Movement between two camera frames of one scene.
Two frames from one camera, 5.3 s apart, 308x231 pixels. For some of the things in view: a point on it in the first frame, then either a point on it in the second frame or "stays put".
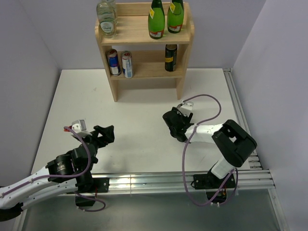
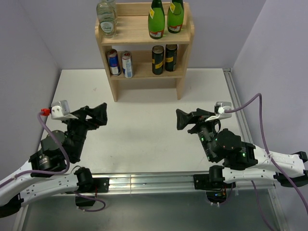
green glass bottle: [175, 17] stays put
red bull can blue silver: [126, 61] stays put
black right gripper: [187, 120] -> [183, 118]
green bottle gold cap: [156, 20] stays put
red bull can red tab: [113, 60] stays put
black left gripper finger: [107, 133] -> [98, 113]
